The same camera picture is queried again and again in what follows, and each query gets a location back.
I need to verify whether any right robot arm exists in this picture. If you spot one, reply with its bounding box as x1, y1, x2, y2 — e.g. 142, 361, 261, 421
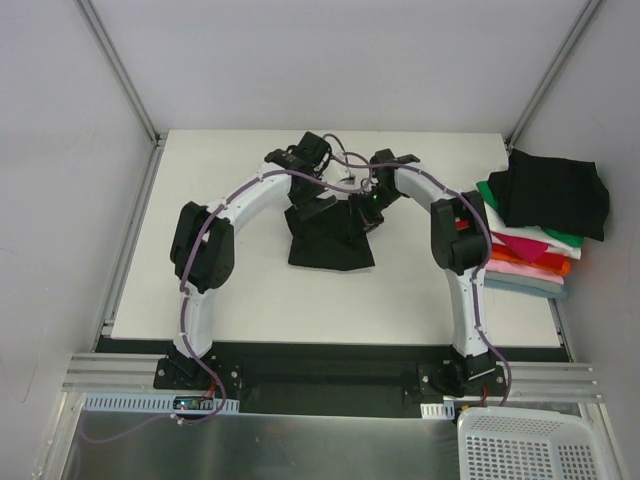
349, 149, 496, 398

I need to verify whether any aluminium front rail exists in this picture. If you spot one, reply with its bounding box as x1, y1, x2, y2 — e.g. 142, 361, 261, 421
62, 353, 604, 403

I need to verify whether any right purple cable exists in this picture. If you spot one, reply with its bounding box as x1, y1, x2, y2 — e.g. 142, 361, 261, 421
342, 152, 512, 409

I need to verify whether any orange t-shirt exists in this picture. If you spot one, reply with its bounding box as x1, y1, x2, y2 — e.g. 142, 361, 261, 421
491, 251, 571, 277

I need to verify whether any right aluminium frame post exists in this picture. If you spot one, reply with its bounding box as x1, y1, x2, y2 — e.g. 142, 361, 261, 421
504, 0, 606, 152

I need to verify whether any white plastic basket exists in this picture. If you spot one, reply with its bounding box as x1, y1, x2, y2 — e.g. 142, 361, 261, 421
457, 407, 609, 480

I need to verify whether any right slotted cable duct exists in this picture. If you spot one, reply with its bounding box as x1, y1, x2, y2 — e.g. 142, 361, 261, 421
420, 401, 455, 420

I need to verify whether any black printed t-shirt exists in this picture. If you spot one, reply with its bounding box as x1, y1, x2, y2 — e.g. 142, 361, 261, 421
284, 200, 384, 272

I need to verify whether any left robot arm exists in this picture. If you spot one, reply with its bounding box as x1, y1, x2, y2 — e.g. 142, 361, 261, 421
170, 132, 336, 389

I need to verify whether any purple cable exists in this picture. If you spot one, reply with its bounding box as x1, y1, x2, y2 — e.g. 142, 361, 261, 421
342, 152, 512, 409
79, 132, 374, 444

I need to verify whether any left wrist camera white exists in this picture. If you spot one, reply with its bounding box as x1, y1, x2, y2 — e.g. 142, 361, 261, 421
325, 152, 356, 185

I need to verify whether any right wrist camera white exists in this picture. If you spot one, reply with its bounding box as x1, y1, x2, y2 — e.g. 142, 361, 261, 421
357, 177, 376, 195

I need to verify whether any aluminium frame post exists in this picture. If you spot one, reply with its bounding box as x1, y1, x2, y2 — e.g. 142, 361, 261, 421
504, 0, 606, 152
74, 0, 162, 146

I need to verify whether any black folded t-shirt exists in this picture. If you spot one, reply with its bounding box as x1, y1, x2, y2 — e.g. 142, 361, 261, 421
487, 149, 610, 242

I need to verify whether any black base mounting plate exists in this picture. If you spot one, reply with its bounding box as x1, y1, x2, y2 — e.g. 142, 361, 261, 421
97, 338, 569, 418

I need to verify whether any magenta t-shirt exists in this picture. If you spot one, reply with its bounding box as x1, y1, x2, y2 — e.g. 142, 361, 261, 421
492, 233, 548, 263

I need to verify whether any slotted cable duct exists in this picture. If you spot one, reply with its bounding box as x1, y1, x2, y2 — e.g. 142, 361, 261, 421
420, 401, 455, 420
84, 393, 240, 415

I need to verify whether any red t-shirt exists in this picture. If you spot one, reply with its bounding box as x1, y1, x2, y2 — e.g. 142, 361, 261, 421
491, 244, 570, 276

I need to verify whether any white t-shirt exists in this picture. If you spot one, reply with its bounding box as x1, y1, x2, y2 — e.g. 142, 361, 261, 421
485, 203, 582, 262

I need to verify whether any left slotted cable duct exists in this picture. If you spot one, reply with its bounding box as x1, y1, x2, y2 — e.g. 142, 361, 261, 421
84, 393, 240, 415

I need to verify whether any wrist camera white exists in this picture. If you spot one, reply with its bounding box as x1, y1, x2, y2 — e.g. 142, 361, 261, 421
357, 177, 376, 195
325, 152, 356, 185

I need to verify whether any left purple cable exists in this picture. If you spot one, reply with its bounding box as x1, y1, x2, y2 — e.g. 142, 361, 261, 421
79, 132, 374, 444

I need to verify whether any pink t-shirt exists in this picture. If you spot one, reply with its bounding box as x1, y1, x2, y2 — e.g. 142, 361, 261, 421
486, 259, 565, 285

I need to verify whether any left aluminium frame post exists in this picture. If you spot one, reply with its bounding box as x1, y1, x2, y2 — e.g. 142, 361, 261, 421
74, 0, 162, 146

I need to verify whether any grey t-shirt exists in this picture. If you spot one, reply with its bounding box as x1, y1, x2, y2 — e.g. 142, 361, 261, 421
485, 271, 565, 292

